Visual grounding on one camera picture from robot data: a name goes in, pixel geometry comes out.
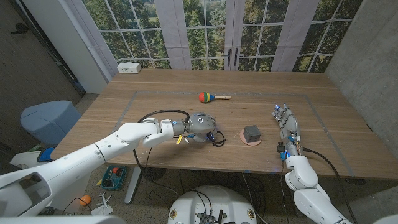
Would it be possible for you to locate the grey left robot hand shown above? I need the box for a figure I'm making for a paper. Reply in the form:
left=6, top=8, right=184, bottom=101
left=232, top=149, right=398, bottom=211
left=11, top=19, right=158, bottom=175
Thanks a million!
left=185, top=111, right=218, bottom=143

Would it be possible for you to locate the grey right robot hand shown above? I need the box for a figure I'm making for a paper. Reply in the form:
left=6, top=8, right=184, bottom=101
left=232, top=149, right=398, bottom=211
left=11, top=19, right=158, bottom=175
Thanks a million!
left=271, top=104, right=303, bottom=156

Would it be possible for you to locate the colourful striped wooden maraca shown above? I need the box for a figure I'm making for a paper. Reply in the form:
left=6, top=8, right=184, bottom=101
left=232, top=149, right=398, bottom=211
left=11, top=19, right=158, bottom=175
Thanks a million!
left=198, top=91, right=233, bottom=104

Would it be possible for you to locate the dark grey cube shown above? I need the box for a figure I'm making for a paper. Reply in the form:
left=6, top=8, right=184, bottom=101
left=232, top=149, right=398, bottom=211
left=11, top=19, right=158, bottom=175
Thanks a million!
left=243, top=124, right=262, bottom=144

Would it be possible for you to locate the pink round coaster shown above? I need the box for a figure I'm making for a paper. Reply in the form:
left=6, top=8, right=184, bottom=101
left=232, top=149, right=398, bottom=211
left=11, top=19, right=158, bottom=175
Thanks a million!
left=239, top=128, right=262, bottom=147

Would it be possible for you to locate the black round grille disc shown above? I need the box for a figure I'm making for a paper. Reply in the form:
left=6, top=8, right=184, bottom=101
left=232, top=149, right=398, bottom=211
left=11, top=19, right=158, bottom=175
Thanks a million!
left=142, top=167, right=167, bottom=181

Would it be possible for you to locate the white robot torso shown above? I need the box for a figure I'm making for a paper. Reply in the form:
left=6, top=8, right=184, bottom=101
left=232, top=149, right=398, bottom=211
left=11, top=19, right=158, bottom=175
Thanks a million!
left=167, top=185, right=258, bottom=224

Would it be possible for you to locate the white power box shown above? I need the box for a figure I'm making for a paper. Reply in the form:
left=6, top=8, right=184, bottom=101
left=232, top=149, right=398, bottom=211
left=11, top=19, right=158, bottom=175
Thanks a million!
left=116, top=62, right=142, bottom=75

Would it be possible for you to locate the white table leg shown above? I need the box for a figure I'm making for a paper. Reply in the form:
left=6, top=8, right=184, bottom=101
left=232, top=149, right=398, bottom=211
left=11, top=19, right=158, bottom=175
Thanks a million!
left=124, top=166, right=143, bottom=205

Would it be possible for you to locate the printed window backdrop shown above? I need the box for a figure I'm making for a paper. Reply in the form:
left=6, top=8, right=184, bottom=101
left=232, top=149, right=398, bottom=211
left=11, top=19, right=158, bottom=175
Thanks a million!
left=67, top=0, right=364, bottom=74

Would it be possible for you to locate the teal plastic basket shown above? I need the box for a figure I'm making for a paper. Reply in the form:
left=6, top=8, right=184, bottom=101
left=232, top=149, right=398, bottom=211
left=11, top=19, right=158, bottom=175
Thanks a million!
left=101, top=164, right=128, bottom=191

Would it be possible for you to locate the white toy airplane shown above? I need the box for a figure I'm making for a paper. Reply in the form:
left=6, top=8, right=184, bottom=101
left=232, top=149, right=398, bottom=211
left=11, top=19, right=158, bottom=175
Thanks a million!
left=91, top=191, right=114, bottom=217

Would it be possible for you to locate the blue-grey upholstered stool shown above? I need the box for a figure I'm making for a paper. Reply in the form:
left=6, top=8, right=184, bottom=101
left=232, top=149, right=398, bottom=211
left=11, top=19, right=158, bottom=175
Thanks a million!
left=20, top=100, right=82, bottom=146

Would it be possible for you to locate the blue floor object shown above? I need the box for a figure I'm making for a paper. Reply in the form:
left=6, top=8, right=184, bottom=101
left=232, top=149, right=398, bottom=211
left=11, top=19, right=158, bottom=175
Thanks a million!
left=37, top=146, right=56, bottom=163

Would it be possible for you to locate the white floor mat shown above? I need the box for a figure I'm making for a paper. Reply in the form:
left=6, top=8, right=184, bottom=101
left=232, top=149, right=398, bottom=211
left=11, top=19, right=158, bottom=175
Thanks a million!
left=9, top=151, right=94, bottom=212

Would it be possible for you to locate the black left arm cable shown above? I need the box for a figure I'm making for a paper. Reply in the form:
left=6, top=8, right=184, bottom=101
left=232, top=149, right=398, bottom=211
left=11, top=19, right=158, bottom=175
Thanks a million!
left=132, top=108, right=191, bottom=200

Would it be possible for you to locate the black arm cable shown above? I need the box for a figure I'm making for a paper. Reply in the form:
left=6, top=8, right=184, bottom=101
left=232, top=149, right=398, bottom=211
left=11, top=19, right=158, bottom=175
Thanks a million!
left=132, top=108, right=191, bottom=200
left=302, top=147, right=358, bottom=224

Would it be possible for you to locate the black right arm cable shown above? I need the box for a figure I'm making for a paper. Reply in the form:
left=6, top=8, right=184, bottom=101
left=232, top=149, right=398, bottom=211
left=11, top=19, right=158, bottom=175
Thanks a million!
left=302, top=147, right=358, bottom=224

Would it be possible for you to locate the black door handle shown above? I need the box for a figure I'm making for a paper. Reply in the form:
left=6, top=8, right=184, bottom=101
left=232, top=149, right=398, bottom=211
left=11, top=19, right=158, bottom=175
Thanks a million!
left=10, top=22, right=30, bottom=35

